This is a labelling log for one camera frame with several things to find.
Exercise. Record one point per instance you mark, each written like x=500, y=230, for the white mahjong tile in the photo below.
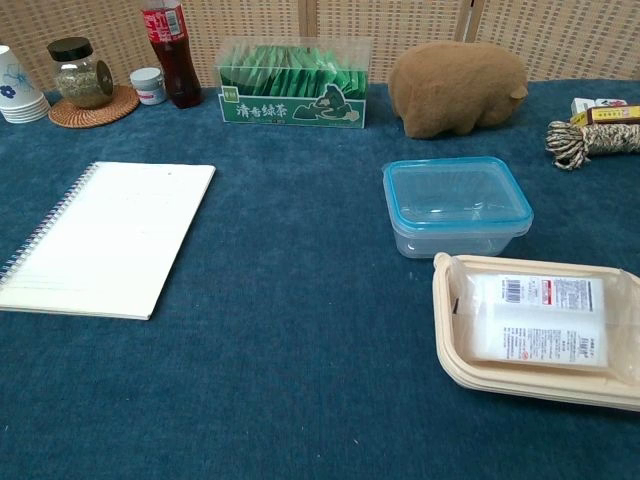
x=582, y=105
x=610, y=102

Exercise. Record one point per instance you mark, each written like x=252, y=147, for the white labelled packet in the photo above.
x=540, y=325

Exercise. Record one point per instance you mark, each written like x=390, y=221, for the long yellow red box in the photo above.
x=615, y=115

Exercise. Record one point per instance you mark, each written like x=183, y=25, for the cola bottle red cap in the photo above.
x=175, y=65

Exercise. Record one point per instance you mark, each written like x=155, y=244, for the round woven rattan coaster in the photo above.
x=121, y=109

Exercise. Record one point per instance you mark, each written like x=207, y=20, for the glass jar black lid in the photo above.
x=80, y=82

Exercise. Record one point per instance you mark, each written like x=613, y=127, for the clear container blue lid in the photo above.
x=452, y=200

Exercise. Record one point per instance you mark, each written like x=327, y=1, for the brown plush animal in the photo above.
x=450, y=85

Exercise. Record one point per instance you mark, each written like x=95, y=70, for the clear green tea bag box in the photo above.
x=280, y=107

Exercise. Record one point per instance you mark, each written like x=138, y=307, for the woven bamboo folding screen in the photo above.
x=350, y=20

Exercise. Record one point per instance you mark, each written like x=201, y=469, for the small white cream jar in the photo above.
x=148, y=87

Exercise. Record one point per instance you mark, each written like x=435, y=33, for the beige plastic tray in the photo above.
x=500, y=380

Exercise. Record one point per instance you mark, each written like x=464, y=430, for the white spiral notebook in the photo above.
x=110, y=235

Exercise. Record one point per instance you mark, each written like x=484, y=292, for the floral paper cup stack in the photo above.
x=15, y=87

